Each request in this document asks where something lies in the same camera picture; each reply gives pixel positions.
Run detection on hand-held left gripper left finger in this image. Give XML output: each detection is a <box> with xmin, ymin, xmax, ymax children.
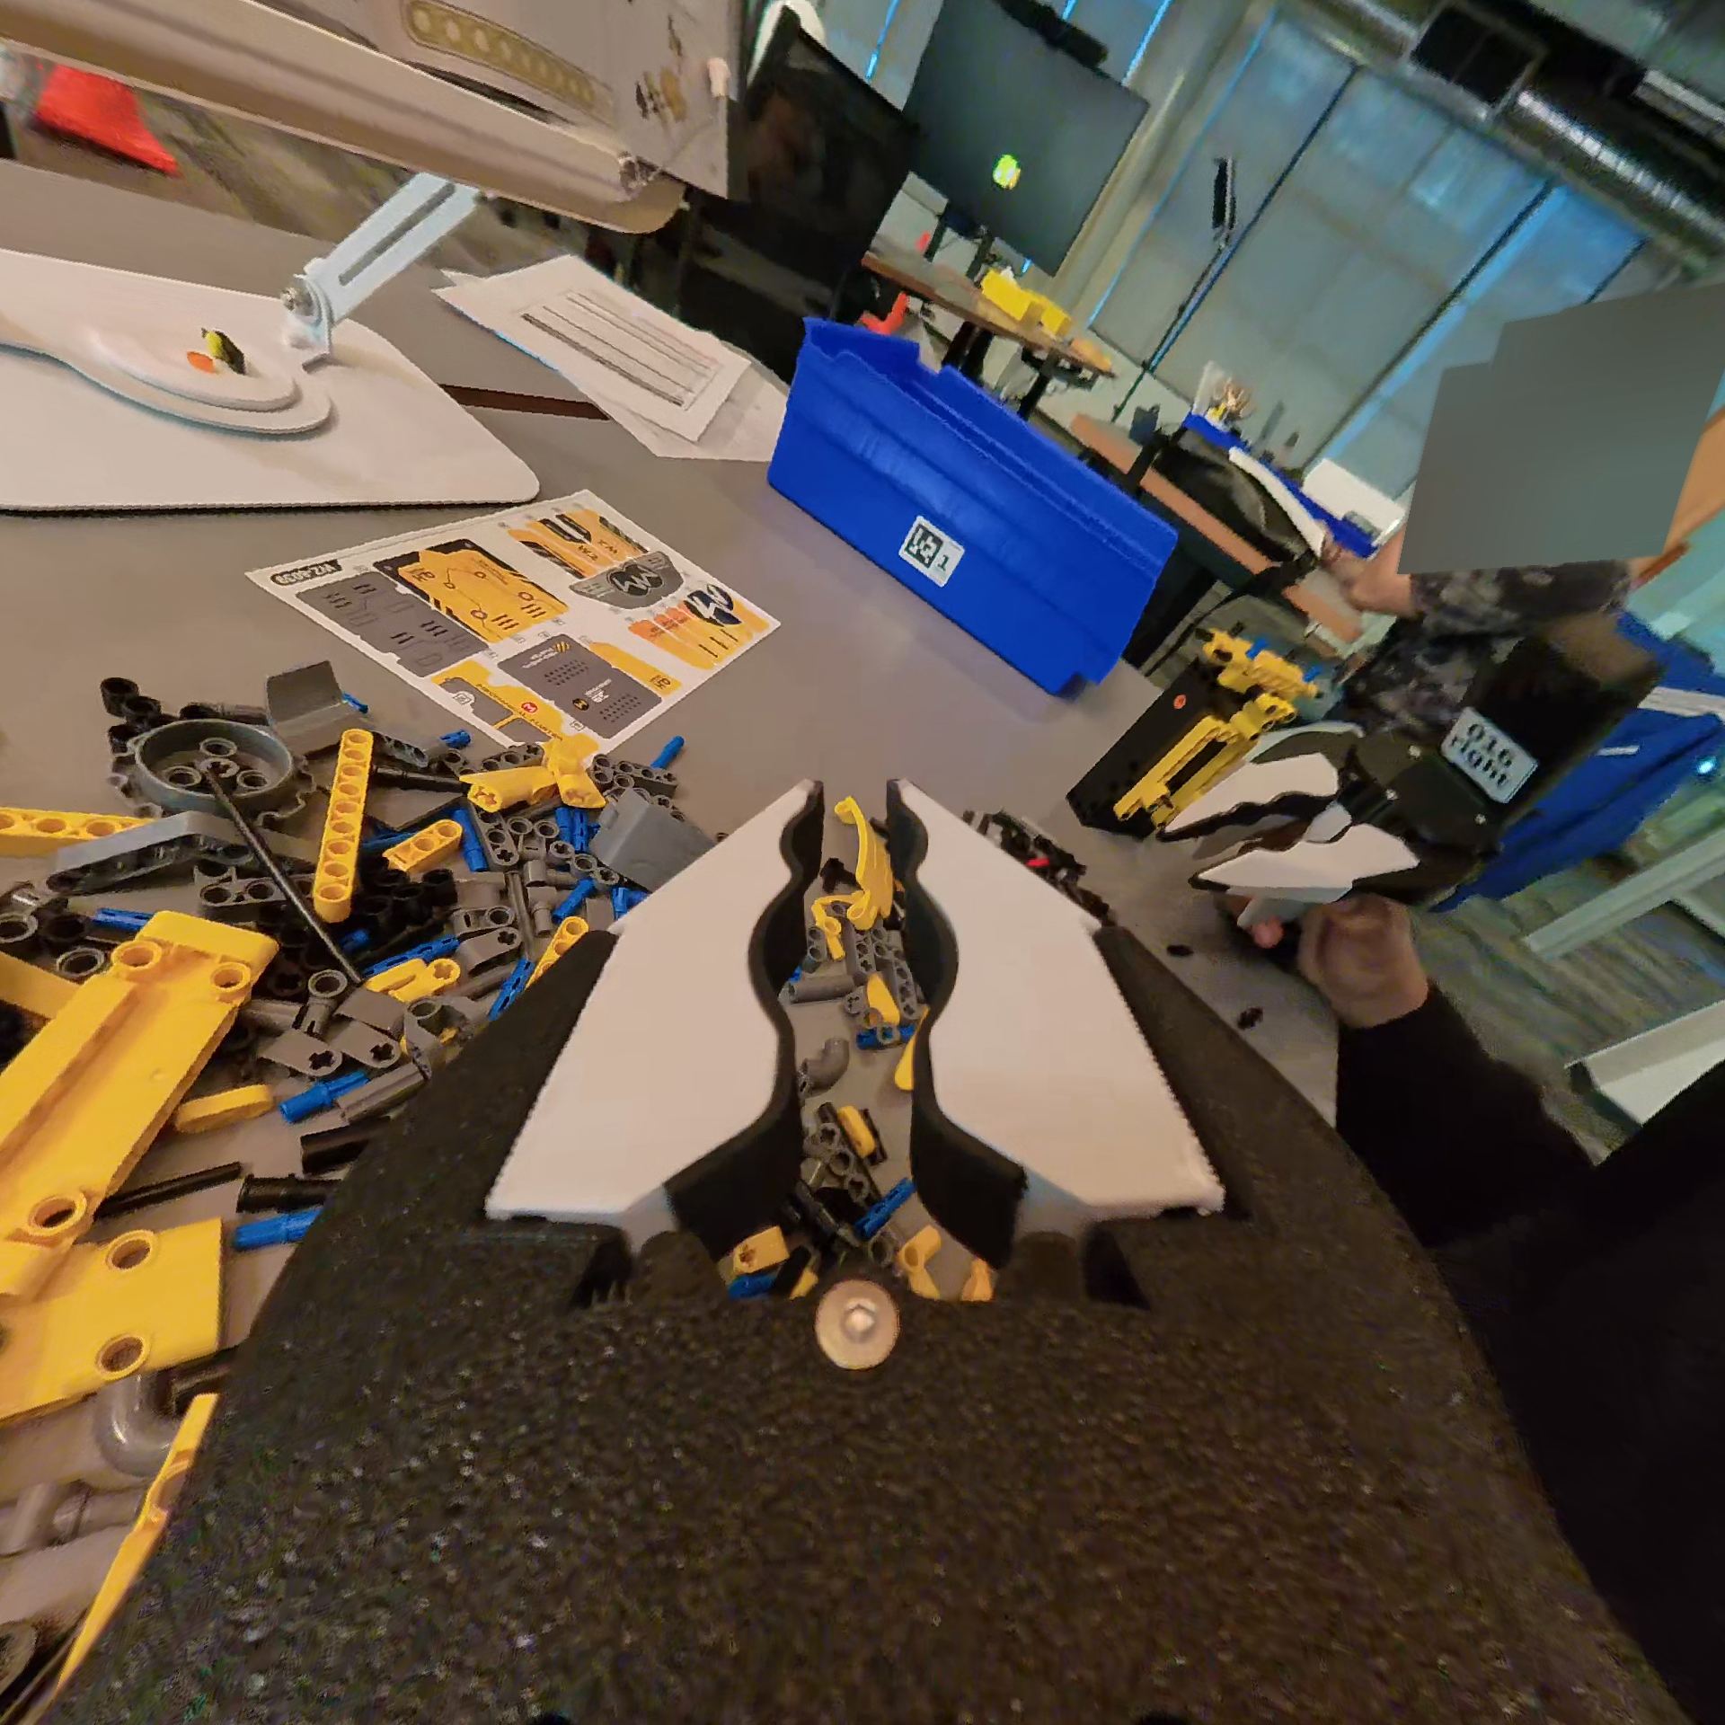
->
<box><xmin>485</xmin><ymin>779</ymin><xmax>828</xmax><ymax>1268</ymax></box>

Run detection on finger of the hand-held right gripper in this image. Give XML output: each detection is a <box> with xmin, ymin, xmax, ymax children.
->
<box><xmin>1165</xmin><ymin>721</ymin><xmax>1367</xmax><ymax>843</ymax></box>
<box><xmin>1192</xmin><ymin>808</ymin><xmax>1427</xmax><ymax>902</ymax></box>

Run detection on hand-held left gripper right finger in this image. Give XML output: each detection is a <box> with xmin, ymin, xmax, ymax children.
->
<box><xmin>881</xmin><ymin>779</ymin><xmax>1225</xmax><ymax>1268</ymax></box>

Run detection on black yellow brick model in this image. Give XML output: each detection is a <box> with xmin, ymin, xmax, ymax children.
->
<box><xmin>1067</xmin><ymin>626</ymin><xmax>1329</xmax><ymax>838</ymax></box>

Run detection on heap of black red pins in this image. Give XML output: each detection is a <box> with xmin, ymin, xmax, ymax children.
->
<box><xmin>965</xmin><ymin>805</ymin><xmax>1269</xmax><ymax>1032</ymax></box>

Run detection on pile of mixed toy bricks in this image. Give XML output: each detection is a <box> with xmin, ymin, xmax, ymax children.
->
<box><xmin>0</xmin><ymin>657</ymin><xmax>1006</xmax><ymax>1725</ymax></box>

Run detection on yellow curved panel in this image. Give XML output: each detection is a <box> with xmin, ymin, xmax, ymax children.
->
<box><xmin>813</xmin><ymin>795</ymin><xmax>902</xmax><ymax>936</ymax></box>

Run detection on long yellow panel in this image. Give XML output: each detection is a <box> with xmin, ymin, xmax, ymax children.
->
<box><xmin>0</xmin><ymin>909</ymin><xmax>281</xmax><ymax>1301</ymax></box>

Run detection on person's right forearm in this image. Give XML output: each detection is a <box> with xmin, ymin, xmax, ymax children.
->
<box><xmin>1334</xmin><ymin>981</ymin><xmax>1725</xmax><ymax>1351</ymax></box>

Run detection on person's right hand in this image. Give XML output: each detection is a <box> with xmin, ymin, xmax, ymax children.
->
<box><xmin>1299</xmin><ymin>894</ymin><xmax>1430</xmax><ymax>1034</ymax></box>

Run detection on blue bin with tag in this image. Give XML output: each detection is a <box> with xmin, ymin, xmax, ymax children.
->
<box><xmin>767</xmin><ymin>316</ymin><xmax>1184</xmax><ymax>698</ymax></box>

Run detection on yellow sticker sheet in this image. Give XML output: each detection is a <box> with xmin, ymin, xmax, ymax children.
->
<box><xmin>245</xmin><ymin>487</ymin><xmax>783</xmax><ymax>757</ymax></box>

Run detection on small dark grey panel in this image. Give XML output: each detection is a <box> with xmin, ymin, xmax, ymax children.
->
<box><xmin>265</xmin><ymin>660</ymin><xmax>359</xmax><ymax>757</ymax></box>

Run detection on dark grey wheel hub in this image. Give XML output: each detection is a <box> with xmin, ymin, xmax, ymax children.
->
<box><xmin>128</xmin><ymin>719</ymin><xmax>306</xmax><ymax>814</ymax></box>

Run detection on wooden background table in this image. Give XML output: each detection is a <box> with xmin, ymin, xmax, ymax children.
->
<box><xmin>863</xmin><ymin>250</ymin><xmax>1119</xmax><ymax>406</ymax></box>

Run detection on yellow bin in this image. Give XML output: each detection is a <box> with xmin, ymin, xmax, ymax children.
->
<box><xmin>975</xmin><ymin>267</ymin><xmax>1075</xmax><ymax>334</ymax></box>

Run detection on black monitor screen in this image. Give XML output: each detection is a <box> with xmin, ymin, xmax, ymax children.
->
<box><xmin>901</xmin><ymin>0</ymin><xmax>1150</xmax><ymax>278</ymax></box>

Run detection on printed paper sheets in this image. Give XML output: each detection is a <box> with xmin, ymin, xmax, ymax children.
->
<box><xmin>431</xmin><ymin>255</ymin><xmax>794</xmax><ymax>463</ymax></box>

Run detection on white book stand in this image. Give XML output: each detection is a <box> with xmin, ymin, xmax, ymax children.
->
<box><xmin>0</xmin><ymin>0</ymin><xmax>741</xmax><ymax>516</ymax></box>

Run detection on black board panel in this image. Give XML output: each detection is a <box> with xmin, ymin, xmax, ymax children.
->
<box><xmin>674</xmin><ymin>7</ymin><xmax>921</xmax><ymax>387</ymax></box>

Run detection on instruction booklet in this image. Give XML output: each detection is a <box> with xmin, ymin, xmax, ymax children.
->
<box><xmin>311</xmin><ymin>0</ymin><xmax>743</xmax><ymax>204</ymax></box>

